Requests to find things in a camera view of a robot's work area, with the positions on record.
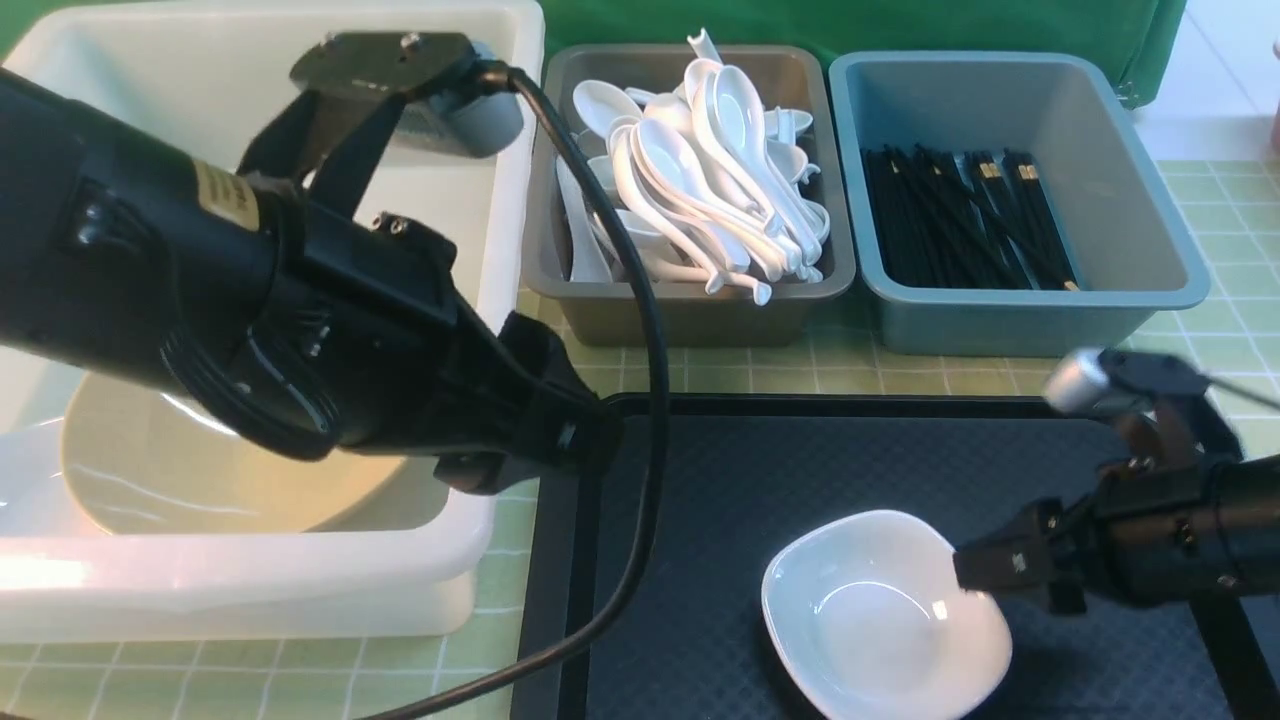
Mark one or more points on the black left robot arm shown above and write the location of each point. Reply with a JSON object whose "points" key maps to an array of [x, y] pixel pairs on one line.
{"points": [[90, 207]]}

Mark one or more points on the pile of black chopsticks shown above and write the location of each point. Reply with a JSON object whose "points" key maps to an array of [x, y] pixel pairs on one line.
{"points": [[969, 221]]}

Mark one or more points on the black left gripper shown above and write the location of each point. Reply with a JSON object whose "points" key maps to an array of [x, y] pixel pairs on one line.
{"points": [[317, 334]]}

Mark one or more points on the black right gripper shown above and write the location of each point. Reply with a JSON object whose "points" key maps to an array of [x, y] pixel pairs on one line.
{"points": [[1143, 538]]}

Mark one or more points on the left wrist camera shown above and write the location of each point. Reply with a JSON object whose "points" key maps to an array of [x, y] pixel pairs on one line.
{"points": [[361, 91]]}

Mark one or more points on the black serving tray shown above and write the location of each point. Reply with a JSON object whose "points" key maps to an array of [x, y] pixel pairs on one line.
{"points": [[748, 474]]}

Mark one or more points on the green cloth backdrop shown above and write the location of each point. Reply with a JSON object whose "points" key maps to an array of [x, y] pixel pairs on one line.
{"points": [[1130, 41]]}

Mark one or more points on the pile of white spoons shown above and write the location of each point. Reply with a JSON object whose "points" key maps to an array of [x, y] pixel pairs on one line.
{"points": [[706, 180]]}

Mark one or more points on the blue chopstick bin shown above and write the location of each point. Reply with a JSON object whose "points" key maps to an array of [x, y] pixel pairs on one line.
{"points": [[1123, 233]]}

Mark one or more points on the beige noodle bowl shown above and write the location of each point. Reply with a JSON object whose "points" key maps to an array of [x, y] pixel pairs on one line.
{"points": [[141, 462]]}

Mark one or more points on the white square dish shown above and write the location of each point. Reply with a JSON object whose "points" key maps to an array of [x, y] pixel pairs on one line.
{"points": [[868, 620]]}

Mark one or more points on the grey spoon bin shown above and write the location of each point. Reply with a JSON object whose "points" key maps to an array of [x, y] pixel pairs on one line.
{"points": [[605, 314]]}

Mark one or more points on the large white plastic tub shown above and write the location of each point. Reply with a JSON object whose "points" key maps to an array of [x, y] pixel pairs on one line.
{"points": [[206, 76]]}

